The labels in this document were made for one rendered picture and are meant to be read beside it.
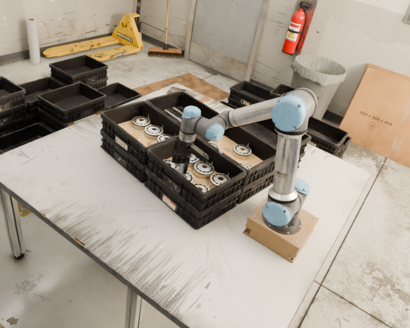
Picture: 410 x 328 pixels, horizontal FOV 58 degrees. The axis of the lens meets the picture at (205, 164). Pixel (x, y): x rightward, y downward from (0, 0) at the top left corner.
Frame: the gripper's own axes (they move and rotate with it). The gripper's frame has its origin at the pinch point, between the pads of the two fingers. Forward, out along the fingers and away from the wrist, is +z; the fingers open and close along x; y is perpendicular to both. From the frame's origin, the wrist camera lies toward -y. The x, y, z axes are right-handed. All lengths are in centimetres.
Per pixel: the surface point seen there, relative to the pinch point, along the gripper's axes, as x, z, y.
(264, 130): -59, -1, -48
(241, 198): -2.4, 11.1, -31.5
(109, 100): -151, 44, 65
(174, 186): 9.1, 0.6, 4.2
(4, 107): -94, 35, 127
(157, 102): -60, -6, 20
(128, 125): -40, 2, 33
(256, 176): -7.9, -0.2, -36.9
